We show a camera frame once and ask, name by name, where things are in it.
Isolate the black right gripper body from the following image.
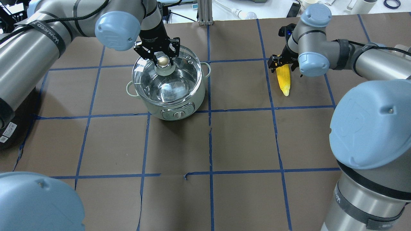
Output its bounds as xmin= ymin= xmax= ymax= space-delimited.
xmin=279 ymin=45 xmax=299 ymax=66

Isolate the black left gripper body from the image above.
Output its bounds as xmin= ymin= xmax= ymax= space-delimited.
xmin=137 ymin=30 xmax=175 ymax=65

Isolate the yellow corn cob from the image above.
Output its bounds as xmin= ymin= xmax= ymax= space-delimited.
xmin=276 ymin=64 xmax=291 ymax=97

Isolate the clear glass pot lid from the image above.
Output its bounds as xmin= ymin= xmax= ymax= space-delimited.
xmin=131 ymin=46 xmax=205 ymax=107

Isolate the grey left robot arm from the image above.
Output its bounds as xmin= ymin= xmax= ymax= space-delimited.
xmin=1 ymin=0 xmax=180 ymax=231

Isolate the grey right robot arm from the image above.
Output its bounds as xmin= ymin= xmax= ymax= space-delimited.
xmin=268 ymin=4 xmax=411 ymax=231

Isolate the pale green electric pot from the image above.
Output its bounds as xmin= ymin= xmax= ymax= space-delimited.
xmin=126 ymin=46 xmax=211 ymax=121

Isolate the white light bulb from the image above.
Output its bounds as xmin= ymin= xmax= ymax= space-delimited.
xmin=231 ymin=8 xmax=258 ymax=20

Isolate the black rounded appliance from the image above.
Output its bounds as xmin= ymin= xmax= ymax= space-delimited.
xmin=0 ymin=87 xmax=38 ymax=152

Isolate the aluminium frame post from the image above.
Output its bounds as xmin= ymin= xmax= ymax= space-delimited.
xmin=197 ymin=0 xmax=214 ymax=25

